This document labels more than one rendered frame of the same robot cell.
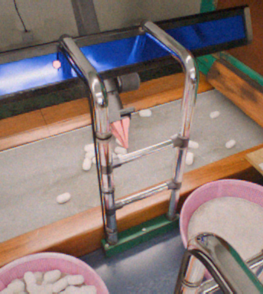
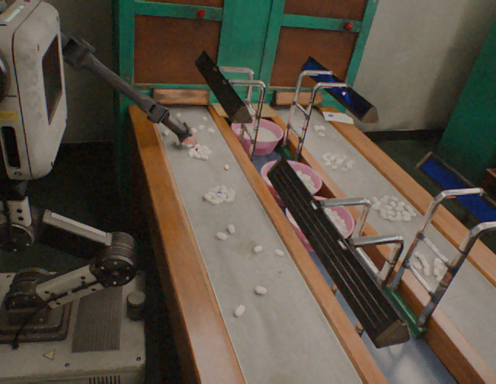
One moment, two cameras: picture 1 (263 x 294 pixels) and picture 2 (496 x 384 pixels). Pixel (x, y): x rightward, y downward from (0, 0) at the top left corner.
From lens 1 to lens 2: 183 cm
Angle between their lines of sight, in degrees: 66
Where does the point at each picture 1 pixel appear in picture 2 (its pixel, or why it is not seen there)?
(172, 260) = (257, 159)
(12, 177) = (203, 183)
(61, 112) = (153, 156)
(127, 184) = (221, 151)
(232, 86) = (175, 96)
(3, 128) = (159, 178)
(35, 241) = (254, 174)
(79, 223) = (246, 162)
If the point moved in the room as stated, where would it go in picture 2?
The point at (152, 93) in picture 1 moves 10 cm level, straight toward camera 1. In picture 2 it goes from (149, 124) to (169, 129)
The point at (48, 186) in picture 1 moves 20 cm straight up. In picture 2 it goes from (215, 172) to (220, 130)
